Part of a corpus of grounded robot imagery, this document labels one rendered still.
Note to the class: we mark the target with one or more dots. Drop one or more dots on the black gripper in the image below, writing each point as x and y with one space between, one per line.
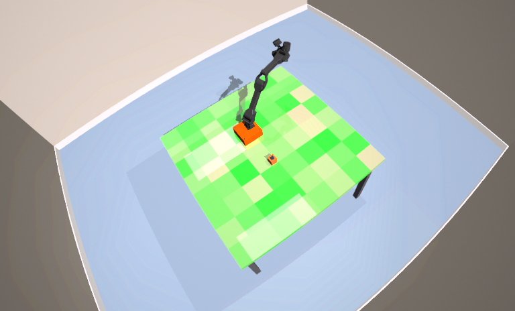
277 42

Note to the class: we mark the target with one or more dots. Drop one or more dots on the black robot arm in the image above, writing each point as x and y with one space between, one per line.
280 56

